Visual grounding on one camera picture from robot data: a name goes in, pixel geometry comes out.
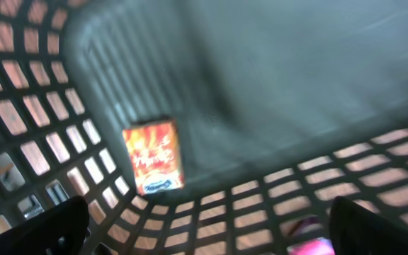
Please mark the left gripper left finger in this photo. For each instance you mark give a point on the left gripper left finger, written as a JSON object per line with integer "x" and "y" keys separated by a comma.
{"x": 62, "y": 229}

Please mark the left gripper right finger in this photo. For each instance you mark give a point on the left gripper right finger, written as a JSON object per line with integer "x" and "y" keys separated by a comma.
{"x": 354, "y": 230}

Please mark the purple red snack pouch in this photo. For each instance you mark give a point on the purple red snack pouch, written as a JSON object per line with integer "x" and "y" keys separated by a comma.
{"x": 298, "y": 228}

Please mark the small orange juice carton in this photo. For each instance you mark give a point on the small orange juice carton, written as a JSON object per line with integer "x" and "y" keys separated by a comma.
{"x": 155, "y": 156}

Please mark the grey plastic mesh basket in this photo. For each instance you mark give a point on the grey plastic mesh basket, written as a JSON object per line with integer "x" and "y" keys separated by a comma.
{"x": 280, "y": 107}

